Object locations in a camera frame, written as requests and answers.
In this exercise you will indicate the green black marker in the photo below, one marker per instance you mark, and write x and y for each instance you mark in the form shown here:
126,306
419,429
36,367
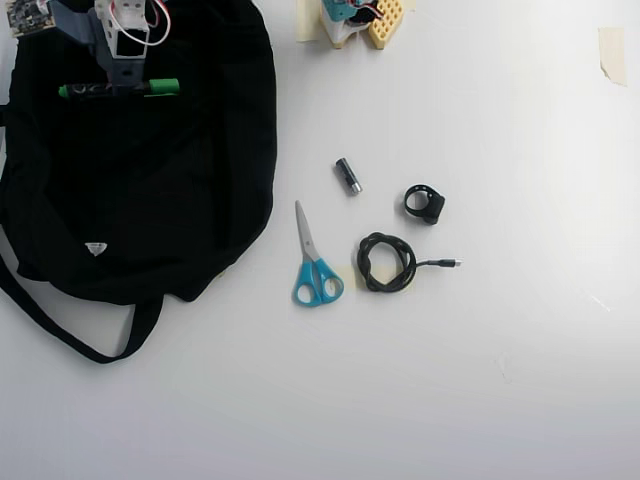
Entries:
162,86

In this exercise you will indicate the bare camera circuit board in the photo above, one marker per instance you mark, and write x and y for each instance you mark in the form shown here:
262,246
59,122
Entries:
30,15

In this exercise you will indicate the white yellow robot arm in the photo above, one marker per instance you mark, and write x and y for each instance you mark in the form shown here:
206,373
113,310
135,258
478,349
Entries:
127,20

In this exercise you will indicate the black fabric bag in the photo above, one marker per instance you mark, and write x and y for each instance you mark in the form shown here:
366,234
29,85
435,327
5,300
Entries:
140,175

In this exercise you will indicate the torn beige tape strip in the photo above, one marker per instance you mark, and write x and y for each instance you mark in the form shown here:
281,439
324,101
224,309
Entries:
614,55

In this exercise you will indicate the navy gripper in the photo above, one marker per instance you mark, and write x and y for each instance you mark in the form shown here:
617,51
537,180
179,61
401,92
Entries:
126,76

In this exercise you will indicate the black silver battery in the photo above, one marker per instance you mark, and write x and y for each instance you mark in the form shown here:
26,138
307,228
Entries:
347,175

